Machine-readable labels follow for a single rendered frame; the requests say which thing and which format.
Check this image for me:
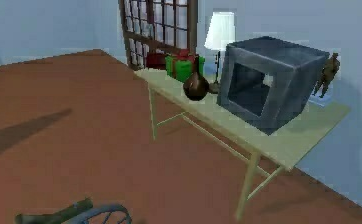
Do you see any dark brown round vase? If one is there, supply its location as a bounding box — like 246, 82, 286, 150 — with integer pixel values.
182, 55, 211, 102

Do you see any green gift box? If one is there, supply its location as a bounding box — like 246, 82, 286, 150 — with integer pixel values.
164, 49, 206, 84

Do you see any dark red box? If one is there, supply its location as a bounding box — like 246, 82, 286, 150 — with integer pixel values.
145, 51, 167, 71

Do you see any brown framed window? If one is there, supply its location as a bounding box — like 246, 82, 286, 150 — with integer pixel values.
118, 0, 199, 71

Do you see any white shade table lamp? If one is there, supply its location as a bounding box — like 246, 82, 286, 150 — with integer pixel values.
203, 11, 237, 94

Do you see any grey box television set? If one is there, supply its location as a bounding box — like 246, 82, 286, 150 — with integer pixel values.
216, 35, 331, 136

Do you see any pale wooden table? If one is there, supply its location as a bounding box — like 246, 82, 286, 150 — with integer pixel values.
134, 67, 352, 222

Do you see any brown human figurine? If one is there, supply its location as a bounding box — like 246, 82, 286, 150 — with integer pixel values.
313, 52, 341, 99

